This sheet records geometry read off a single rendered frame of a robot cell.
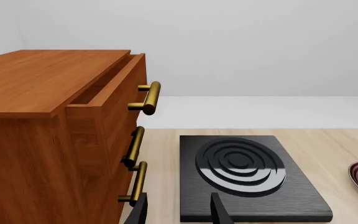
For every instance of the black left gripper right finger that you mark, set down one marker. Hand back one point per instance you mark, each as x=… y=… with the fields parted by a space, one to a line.
x=219 y=211

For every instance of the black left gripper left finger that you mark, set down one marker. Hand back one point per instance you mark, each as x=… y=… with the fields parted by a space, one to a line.
x=138 y=213

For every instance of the open wooden drawer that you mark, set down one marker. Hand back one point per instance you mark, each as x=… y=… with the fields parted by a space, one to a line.
x=110 y=98

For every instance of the closed wooden drawer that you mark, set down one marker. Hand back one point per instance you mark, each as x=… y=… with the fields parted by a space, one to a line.
x=117 y=198
x=104 y=154

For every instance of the wooden cabinet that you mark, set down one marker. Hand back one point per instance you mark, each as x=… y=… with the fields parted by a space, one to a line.
x=26 y=130

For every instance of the flat black stove plate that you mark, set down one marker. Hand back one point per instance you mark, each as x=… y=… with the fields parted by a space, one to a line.
x=244 y=177

